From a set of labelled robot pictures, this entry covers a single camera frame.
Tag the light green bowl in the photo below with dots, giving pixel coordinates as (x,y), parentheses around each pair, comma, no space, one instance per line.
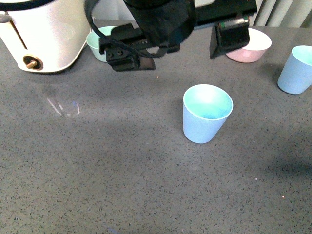
(93,41)

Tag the pink bowl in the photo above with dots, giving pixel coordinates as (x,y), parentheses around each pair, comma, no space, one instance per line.
(259,43)

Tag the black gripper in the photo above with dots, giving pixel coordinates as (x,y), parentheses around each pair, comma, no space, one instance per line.
(170,22)

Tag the light blue cup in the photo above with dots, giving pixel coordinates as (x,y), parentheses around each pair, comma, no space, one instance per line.
(296,76)

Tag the white toaster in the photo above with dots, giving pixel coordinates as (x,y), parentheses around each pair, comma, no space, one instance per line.
(45,39)

